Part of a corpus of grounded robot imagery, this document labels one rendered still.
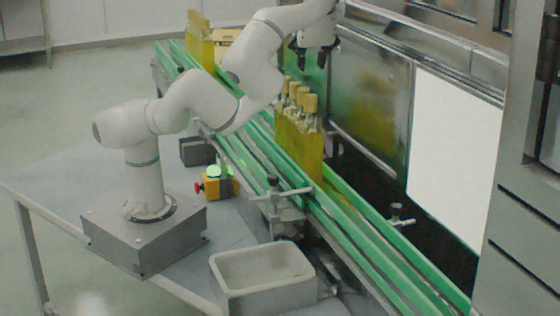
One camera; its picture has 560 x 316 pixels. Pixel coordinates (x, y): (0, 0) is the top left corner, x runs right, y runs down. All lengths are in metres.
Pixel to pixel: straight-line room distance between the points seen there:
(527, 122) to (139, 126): 0.99
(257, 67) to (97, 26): 6.20
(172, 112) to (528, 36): 0.87
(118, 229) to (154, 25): 5.97
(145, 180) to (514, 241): 1.14
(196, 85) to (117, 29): 6.17
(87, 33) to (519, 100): 6.96
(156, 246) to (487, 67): 0.92
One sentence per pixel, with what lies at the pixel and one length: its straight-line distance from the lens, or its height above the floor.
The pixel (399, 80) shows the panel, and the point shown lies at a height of 1.25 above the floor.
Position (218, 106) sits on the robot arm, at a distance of 1.28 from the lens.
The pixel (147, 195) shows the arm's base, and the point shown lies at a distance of 1.61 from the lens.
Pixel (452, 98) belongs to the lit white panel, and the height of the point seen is 1.28.
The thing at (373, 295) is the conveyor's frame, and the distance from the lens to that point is 1.32.
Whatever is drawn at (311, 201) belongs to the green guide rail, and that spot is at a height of 0.91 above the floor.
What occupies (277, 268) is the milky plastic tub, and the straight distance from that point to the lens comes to 1.57.
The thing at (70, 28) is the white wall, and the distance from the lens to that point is 7.37.
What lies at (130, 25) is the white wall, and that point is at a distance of 7.43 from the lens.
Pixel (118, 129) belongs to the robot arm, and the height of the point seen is 1.17.
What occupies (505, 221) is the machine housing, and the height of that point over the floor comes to 1.37.
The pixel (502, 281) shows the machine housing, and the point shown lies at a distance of 0.65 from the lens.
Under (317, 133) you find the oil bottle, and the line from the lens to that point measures 1.60.
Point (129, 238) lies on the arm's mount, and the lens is 1.58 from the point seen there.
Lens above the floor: 1.66
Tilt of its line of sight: 24 degrees down
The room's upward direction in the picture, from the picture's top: straight up
